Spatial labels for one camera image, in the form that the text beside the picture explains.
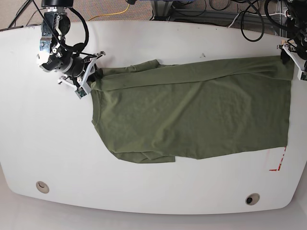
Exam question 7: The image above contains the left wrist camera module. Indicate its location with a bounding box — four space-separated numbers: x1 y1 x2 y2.
297 69 307 81

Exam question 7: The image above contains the left table cable grommet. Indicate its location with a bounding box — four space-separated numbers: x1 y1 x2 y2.
35 181 49 194

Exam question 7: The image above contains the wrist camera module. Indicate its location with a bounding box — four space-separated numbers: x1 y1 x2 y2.
75 88 88 99
297 69 307 81

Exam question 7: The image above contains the metal frame rack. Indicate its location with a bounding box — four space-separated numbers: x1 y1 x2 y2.
150 0 287 37

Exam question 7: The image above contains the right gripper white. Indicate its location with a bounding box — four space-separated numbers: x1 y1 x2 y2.
58 51 106 92

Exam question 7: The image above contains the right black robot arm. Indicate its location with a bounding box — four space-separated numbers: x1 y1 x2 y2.
37 0 105 98

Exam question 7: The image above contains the table cable grommet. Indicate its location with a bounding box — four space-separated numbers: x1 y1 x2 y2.
35 181 49 194
245 193 260 206

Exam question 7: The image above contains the right table cable grommet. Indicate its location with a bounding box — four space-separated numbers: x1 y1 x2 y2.
245 193 260 206

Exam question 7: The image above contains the olive green t-shirt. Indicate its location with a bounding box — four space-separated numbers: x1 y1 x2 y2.
91 56 295 163

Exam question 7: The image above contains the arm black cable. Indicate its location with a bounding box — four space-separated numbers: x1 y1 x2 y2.
64 7 90 52
239 0 288 43

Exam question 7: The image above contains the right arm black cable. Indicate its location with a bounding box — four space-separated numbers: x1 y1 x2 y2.
64 7 90 52

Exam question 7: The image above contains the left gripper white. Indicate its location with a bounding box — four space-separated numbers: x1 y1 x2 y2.
277 43 307 72

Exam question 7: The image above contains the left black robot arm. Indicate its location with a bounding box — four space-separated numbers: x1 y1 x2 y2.
283 0 307 80

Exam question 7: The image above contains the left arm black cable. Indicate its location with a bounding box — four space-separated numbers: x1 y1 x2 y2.
239 0 288 43

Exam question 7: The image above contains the red tape rectangle marking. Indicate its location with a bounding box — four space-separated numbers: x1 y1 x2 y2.
264 147 286 172

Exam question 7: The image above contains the yellow cable on floor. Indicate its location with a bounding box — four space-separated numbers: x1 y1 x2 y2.
88 3 131 22

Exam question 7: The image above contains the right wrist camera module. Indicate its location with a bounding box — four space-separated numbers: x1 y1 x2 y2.
75 88 88 99

